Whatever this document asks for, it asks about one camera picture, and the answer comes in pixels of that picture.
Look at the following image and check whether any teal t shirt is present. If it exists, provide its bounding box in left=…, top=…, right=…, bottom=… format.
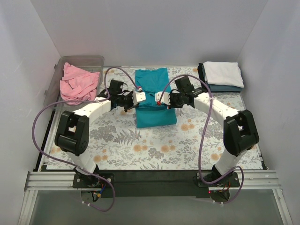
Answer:
left=135, top=68, right=177, bottom=128

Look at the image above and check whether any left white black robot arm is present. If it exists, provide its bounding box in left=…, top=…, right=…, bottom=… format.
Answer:
left=54, top=80, right=146, bottom=188

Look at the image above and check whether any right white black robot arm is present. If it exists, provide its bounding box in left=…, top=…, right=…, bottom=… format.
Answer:
left=168, top=75, right=259, bottom=186

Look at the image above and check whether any folded grey-blue t shirt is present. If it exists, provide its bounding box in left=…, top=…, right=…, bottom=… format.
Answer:
left=208, top=84, right=243, bottom=92

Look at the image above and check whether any clear plastic bin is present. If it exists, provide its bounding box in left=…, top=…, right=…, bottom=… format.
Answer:
left=44, top=55, right=104, bottom=111

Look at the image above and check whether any floral table mat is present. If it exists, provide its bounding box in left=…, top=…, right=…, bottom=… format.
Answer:
left=43, top=66, right=263, bottom=171

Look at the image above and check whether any pink t shirt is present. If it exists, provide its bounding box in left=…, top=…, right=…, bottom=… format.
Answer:
left=60, top=62, right=100, bottom=105

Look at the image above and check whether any folded white t shirt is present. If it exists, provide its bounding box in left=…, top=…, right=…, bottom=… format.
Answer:
left=203, top=61, right=244, bottom=88

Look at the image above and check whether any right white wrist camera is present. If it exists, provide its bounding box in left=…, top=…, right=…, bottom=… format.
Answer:
left=155, top=91, right=171, bottom=105

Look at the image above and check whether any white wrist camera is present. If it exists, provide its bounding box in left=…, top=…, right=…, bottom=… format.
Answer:
left=133, top=91, right=146, bottom=105
left=155, top=91, right=171, bottom=105

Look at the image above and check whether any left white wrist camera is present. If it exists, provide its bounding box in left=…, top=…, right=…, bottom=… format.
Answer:
left=133, top=91, right=146, bottom=105

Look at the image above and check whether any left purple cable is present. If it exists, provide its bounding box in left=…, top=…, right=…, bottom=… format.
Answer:
left=31, top=67, right=143, bottom=212

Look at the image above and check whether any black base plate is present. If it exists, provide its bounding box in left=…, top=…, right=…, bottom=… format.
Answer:
left=73, top=170, right=240, bottom=199

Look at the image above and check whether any aluminium frame rail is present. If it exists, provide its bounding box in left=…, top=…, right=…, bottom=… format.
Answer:
left=18, top=170, right=292, bottom=225

